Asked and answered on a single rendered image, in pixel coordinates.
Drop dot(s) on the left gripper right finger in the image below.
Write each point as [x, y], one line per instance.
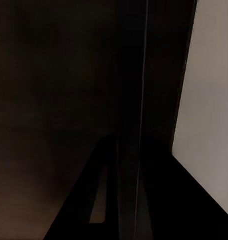
[179, 207]

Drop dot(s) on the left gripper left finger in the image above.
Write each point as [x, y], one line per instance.
[72, 221]

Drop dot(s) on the cabinet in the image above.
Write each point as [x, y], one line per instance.
[71, 73]

